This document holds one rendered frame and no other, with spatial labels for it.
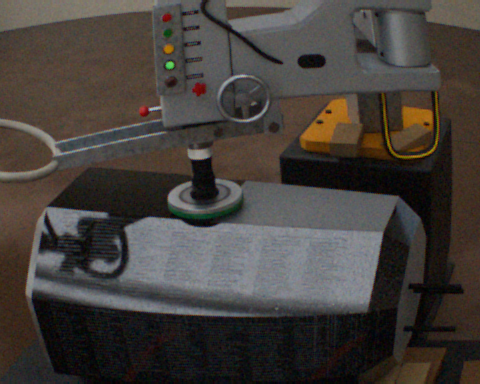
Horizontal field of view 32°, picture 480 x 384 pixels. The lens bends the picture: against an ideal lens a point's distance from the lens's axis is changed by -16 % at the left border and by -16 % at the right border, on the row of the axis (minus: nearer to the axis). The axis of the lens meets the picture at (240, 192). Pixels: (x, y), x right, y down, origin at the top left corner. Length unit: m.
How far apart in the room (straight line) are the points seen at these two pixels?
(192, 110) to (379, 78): 0.55
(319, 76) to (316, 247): 0.48
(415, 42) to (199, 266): 0.94
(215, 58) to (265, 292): 0.66
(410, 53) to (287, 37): 0.39
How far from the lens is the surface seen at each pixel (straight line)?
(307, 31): 2.65
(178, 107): 2.66
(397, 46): 2.75
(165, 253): 2.83
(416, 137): 3.38
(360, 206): 2.84
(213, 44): 2.61
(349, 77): 2.71
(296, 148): 3.49
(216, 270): 2.76
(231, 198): 2.83
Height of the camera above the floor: 2.05
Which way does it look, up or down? 24 degrees down
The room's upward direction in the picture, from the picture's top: 5 degrees counter-clockwise
